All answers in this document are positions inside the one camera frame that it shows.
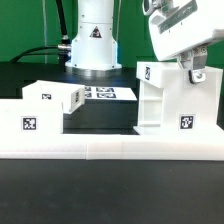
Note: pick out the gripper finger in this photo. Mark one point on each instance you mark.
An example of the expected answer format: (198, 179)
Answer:
(198, 57)
(185, 60)

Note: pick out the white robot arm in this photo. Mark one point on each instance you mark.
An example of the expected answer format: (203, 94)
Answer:
(94, 47)

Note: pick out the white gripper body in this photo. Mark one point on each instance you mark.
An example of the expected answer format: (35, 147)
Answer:
(177, 26)

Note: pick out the white drawer cabinet box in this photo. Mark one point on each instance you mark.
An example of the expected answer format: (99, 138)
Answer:
(169, 103)

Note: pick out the white U-shaped fence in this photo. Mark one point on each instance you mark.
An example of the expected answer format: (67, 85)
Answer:
(209, 147)

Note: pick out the white drawer tray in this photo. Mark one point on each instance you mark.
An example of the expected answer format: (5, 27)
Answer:
(18, 116)
(71, 95)

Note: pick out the paper sheet with markers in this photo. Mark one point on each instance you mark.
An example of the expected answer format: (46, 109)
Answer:
(109, 93)

